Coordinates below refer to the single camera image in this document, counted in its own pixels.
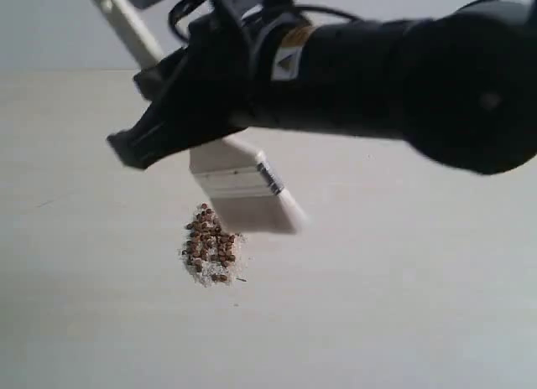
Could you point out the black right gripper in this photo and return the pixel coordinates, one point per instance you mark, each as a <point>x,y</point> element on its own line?
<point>212,92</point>

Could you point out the wooden paint brush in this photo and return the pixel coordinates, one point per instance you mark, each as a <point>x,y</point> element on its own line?
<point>235,176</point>

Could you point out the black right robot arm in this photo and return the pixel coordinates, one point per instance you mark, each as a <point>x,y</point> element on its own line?
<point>461,89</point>

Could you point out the brown beans and rice pile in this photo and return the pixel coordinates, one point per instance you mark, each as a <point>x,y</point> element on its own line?
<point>211,253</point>

